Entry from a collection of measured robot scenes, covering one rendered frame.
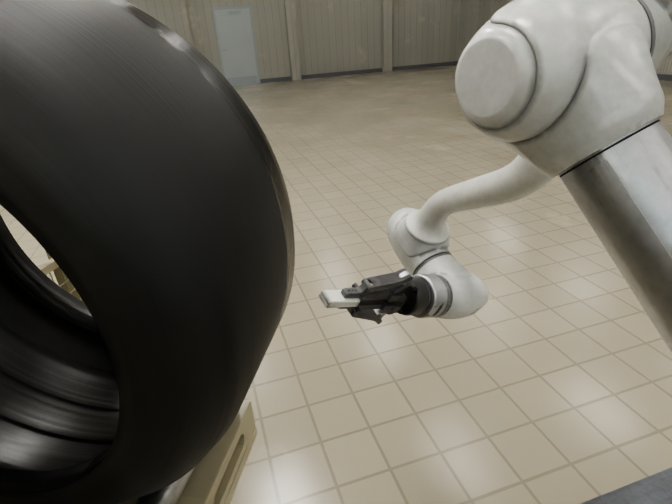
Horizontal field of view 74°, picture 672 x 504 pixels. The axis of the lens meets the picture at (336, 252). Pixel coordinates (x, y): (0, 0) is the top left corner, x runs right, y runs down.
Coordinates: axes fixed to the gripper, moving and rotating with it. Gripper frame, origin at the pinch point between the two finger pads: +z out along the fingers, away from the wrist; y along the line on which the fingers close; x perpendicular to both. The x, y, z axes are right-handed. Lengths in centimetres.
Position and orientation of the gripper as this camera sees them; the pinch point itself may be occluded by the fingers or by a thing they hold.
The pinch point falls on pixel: (339, 298)
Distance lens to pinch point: 77.5
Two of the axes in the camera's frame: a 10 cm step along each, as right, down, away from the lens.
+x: -4.7, -6.4, 6.0
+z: -7.6, -0.4, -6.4
